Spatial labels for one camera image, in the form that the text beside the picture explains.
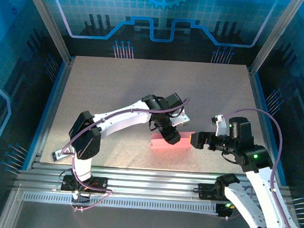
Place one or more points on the black controller box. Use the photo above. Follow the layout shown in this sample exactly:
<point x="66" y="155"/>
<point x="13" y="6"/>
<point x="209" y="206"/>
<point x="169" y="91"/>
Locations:
<point x="223" y="211"/>

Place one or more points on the aluminium lower frame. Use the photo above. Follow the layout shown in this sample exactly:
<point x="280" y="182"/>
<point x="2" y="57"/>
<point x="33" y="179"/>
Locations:
<point x="7" y="213"/>

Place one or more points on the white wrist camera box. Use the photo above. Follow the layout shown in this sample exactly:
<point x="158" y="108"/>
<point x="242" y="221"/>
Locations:
<point x="181" y="119"/>
<point x="221" y="126"/>

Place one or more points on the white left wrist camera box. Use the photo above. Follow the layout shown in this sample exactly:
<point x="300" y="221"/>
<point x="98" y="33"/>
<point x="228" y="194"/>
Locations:
<point x="181" y="119"/>

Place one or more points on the white connector block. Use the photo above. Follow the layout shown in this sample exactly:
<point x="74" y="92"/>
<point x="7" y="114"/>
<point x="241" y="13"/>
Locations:
<point x="75" y="195"/>

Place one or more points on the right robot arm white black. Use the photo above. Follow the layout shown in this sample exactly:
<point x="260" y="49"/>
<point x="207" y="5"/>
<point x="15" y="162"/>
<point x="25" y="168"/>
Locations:
<point x="263" y="193"/>

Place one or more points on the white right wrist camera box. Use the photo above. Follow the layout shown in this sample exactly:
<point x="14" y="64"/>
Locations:
<point x="221" y="126"/>

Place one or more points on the aluminium mounting rail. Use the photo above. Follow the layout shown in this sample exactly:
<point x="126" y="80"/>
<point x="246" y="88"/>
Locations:
<point x="150" y="181"/>

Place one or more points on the aluminium table side rail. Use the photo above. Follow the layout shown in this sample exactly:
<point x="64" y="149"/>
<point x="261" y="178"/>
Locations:
<point x="60" y="87"/>
<point x="258" y="100"/>

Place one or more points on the pink paper box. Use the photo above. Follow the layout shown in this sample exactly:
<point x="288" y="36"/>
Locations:
<point x="156" y="142"/>

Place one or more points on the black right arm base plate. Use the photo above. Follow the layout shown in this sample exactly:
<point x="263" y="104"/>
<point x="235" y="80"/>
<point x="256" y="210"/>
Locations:
<point x="204" y="192"/>

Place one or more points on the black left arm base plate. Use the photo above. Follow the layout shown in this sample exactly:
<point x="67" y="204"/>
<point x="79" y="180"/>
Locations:
<point x="101" y="183"/>

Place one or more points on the aluminium frame post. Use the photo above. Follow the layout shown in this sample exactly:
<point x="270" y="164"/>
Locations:
<point x="49" y="22"/>
<point x="274" y="36"/>

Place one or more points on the black card with white label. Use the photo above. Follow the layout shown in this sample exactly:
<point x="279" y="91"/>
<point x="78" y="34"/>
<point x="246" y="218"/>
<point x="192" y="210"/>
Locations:
<point x="59" y="154"/>

